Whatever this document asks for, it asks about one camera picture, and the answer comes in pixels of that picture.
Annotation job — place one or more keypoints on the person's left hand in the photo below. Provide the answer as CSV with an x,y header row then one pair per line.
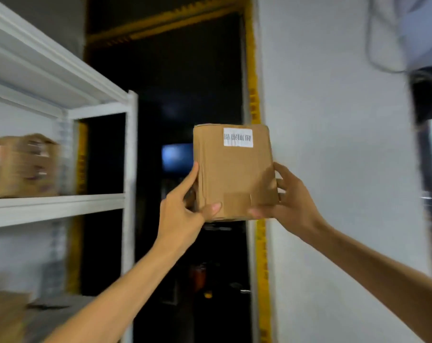
x,y
176,217

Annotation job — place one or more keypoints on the person's left forearm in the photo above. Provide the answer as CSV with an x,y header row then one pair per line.
x,y
112,303

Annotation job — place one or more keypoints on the large dusty cardboard box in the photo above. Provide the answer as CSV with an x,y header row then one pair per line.
x,y
5,314

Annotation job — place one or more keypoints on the white metal shelf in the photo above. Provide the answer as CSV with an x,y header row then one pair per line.
x,y
58,207

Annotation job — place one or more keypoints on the yellow ceiling beam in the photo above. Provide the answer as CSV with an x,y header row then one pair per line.
x,y
166,21

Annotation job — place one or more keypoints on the yellow sticker strip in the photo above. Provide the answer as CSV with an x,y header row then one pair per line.
x,y
80,157

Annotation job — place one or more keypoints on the person's right hand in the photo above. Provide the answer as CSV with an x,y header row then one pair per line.
x,y
298,210

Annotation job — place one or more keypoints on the yellow vertical door strip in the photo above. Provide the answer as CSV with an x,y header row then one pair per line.
x,y
262,282

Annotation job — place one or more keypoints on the plain tall brown box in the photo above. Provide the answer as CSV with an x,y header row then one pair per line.
x,y
233,175

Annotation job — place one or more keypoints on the person's right forearm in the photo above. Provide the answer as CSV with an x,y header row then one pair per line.
x,y
387,282

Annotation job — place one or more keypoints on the red fire extinguisher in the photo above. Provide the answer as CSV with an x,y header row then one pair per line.
x,y
199,278

